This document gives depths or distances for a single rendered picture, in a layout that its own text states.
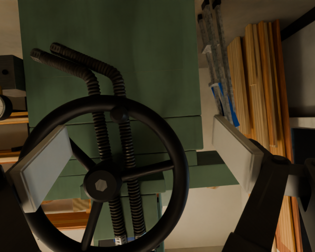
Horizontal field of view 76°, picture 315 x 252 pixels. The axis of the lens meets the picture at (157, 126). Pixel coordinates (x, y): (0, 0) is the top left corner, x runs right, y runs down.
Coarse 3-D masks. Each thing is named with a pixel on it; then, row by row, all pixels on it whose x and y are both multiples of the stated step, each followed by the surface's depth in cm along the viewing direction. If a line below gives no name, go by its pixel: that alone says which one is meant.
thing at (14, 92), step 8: (0, 56) 46; (8, 56) 47; (16, 56) 48; (0, 64) 46; (8, 64) 47; (16, 64) 48; (0, 72) 47; (8, 72) 47; (16, 72) 48; (0, 80) 47; (8, 80) 47; (16, 80) 47; (24, 80) 50; (8, 88) 47; (16, 88) 47; (24, 88) 50; (16, 96) 58
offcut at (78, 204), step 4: (72, 200) 52; (76, 200) 53; (80, 200) 53; (84, 200) 53; (76, 204) 53; (80, 204) 53; (84, 204) 53; (88, 204) 54; (76, 208) 53; (80, 208) 53; (84, 208) 53; (88, 208) 54
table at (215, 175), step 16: (208, 160) 57; (64, 176) 51; (80, 176) 51; (144, 176) 46; (160, 176) 45; (192, 176) 53; (208, 176) 53; (224, 176) 53; (48, 192) 51; (64, 192) 51; (80, 192) 42; (144, 192) 43; (160, 192) 43
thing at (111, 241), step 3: (129, 237) 44; (132, 237) 44; (99, 240) 47; (102, 240) 47; (105, 240) 47; (108, 240) 47; (111, 240) 47; (114, 240) 44; (129, 240) 44; (99, 243) 47; (102, 243) 47; (105, 243) 47; (108, 243) 47; (111, 243) 47; (114, 243) 47; (153, 249) 44
